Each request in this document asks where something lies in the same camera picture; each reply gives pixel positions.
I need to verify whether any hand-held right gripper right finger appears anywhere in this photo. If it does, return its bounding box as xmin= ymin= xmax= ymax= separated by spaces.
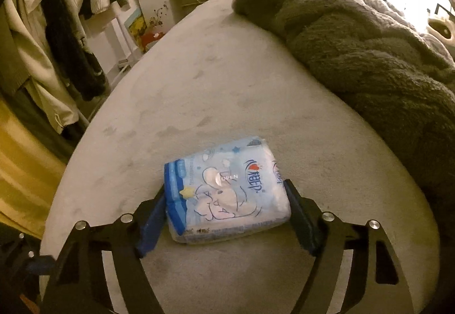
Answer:
xmin=282 ymin=179 xmax=415 ymax=314

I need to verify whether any dark fuzzy blanket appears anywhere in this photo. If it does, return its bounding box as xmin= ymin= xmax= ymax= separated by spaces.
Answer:
xmin=233 ymin=0 xmax=455 ymax=229

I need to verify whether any red bag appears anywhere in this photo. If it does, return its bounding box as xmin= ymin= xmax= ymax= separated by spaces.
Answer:
xmin=140 ymin=31 xmax=166 ymax=53

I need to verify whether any colourful picture board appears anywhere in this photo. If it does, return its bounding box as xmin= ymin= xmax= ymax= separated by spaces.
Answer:
xmin=127 ymin=8 xmax=148 ymax=48

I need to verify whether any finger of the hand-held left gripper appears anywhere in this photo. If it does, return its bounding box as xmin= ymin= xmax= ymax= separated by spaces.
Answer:
xmin=15 ymin=232 xmax=55 ymax=276

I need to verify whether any black metal frame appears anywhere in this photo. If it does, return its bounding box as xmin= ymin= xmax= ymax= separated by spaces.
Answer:
xmin=435 ymin=3 xmax=455 ymax=21

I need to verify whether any black hanging garment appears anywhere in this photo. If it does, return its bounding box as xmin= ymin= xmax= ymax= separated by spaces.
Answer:
xmin=42 ymin=0 xmax=108 ymax=102

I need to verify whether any blue tissue pack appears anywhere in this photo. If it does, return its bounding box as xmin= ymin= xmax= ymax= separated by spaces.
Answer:
xmin=164 ymin=136 xmax=292 ymax=245

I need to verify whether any white rounded object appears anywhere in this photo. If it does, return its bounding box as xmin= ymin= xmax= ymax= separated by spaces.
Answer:
xmin=427 ymin=15 xmax=455 ymax=39

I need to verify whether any cream hanging garment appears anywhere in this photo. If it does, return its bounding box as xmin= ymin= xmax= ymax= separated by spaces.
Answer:
xmin=7 ymin=0 xmax=85 ymax=136

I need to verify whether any grey plush bed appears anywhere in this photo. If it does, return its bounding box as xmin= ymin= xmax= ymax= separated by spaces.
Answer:
xmin=39 ymin=0 xmax=441 ymax=314

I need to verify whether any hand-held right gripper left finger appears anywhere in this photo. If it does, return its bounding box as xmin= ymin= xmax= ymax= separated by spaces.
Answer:
xmin=41 ymin=184 xmax=167 ymax=314

